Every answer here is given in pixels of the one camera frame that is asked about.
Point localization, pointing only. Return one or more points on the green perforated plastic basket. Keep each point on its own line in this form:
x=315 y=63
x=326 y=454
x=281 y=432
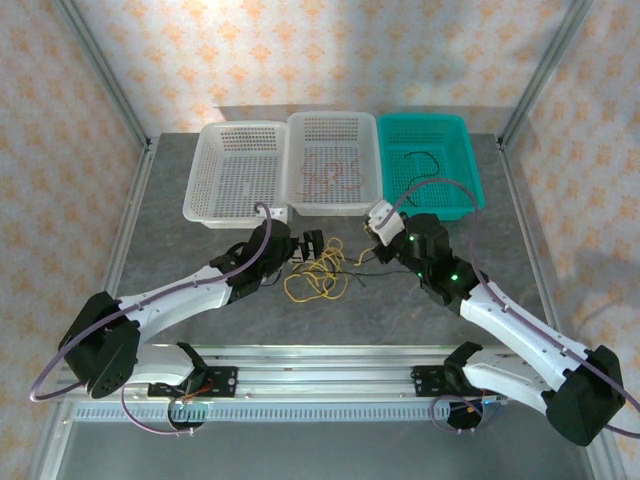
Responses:
x=450 y=150

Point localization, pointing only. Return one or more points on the aluminium frame post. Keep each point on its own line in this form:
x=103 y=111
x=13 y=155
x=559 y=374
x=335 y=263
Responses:
x=100 y=65
x=545 y=70

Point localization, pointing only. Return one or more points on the aluminium frame side rail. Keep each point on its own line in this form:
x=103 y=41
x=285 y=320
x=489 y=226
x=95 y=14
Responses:
x=135 y=200
x=522 y=220

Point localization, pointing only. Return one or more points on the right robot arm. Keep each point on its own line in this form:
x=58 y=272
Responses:
x=515 y=330

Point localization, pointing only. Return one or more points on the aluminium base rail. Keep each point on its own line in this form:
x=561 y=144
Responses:
x=325 y=375

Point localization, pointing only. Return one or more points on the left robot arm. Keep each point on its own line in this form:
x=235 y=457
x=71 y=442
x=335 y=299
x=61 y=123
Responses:
x=175 y=300

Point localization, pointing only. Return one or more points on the small electronics board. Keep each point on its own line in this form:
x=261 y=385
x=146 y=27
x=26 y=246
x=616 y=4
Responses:
x=495 y=399

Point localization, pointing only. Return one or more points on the white perforated plastic basket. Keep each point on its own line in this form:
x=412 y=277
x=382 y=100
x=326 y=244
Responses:
x=332 y=135
x=235 y=170

